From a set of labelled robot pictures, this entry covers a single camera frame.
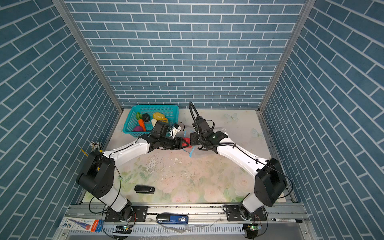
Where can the red toy strawberry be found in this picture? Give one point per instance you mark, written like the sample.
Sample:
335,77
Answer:
186,143

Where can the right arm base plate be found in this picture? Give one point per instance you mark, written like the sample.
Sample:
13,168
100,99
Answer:
236,213

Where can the teal plastic basket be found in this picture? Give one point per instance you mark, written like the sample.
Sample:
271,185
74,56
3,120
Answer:
171,112

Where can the purple toy eggplant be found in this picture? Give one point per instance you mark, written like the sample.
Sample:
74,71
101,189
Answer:
138,129

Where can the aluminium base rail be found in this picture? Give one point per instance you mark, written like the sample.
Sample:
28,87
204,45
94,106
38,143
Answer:
204,219

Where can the black marker pen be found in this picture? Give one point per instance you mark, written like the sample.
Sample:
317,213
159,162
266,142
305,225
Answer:
280,220

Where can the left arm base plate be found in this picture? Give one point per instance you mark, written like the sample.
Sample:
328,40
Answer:
128,214

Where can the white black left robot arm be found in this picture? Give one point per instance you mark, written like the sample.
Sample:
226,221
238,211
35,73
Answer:
100,170

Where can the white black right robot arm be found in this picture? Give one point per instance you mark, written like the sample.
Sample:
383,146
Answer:
269,180

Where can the red blue pencil box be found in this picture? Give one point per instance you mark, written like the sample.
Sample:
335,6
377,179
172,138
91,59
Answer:
78,224

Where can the clear zip top bag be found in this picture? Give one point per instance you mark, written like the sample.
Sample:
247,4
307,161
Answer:
194,151

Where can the black stapler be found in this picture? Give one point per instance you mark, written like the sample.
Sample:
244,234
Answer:
143,189

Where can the yellow pen cup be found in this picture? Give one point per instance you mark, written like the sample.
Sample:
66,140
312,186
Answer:
95,146

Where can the white toy daikon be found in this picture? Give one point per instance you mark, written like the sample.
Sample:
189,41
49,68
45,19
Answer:
153,121

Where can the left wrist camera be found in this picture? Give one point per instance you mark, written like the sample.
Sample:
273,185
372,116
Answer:
160,129

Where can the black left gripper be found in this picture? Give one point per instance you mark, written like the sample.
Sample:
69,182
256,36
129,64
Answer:
179,146

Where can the blue black box cutter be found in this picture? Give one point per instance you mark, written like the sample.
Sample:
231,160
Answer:
174,219

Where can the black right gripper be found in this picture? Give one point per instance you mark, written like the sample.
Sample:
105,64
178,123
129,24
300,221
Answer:
193,138

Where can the dark toy avocado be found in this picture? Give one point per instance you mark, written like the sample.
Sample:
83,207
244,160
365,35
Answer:
146,118

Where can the orange toy carrot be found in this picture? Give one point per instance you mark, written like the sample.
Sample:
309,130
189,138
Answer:
141,121

